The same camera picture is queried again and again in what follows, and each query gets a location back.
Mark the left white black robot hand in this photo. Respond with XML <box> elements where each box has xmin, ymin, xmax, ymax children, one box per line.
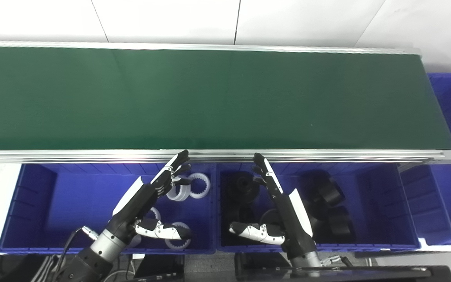
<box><xmin>105</xmin><ymin>150</ymin><xmax>193</xmax><ymax>246</ymax></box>

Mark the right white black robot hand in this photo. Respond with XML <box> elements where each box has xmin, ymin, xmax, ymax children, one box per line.
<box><xmin>228</xmin><ymin>153</ymin><xmax>318</xmax><ymax>260</ymax></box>

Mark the blue bin with white rings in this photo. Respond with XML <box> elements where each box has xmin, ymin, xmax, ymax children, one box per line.
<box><xmin>0</xmin><ymin>163</ymin><xmax>217</xmax><ymax>255</ymax></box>

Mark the green conveyor belt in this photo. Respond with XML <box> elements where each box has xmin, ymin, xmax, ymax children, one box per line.
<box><xmin>0</xmin><ymin>40</ymin><xmax>451</xmax><ymax>165</ymax></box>
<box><xmin>0</xmin><ymin>46</ymin><xmax>451</xmax><ymax>151</ymax></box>

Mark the blue bin with black parts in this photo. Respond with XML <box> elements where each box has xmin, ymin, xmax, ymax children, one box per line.
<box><xmin>215</xmin><ymin>163</ymin><xmax>422</xmax><ymax>253</ymax></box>

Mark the black electronics box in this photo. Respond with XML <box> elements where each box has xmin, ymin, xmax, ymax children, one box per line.
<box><xmin>133</xmin><ymin>254</ymin><xmax>185</xmax><ymax>282</ymax></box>

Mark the black robot chest panel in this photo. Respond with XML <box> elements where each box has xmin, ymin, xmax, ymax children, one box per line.
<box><xmin>235</xmin><ymin>252</ymin><xmax>451</xmax><ymax>282</ymax></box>

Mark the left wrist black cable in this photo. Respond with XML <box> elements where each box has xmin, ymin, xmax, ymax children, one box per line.
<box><xmin>59</xmin><ymin>226</ymin><xmax>99</xmax><ymax>282</ymax></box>

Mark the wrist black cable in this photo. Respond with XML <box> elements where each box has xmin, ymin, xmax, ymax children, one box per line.
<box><xmin>325</xmin><ymin>255</ymin><xmax>353</xmax><ymax>268</ymax></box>
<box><xmin>59</xmin><ymin>226</ymin><xmax>99</xmax><ymax>282</ymax></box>

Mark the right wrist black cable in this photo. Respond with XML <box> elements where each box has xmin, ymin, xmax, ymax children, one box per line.
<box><xmin>325</xmin><ymin>255</ymin><xmax>353</xmax><ymax>268</ymax></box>

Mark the grey cable bundle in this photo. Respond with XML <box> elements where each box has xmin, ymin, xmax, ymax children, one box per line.
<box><xmin>30</xmin><ymin>255</ymin><xmax>67</xmax><ymax>282</ymax></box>

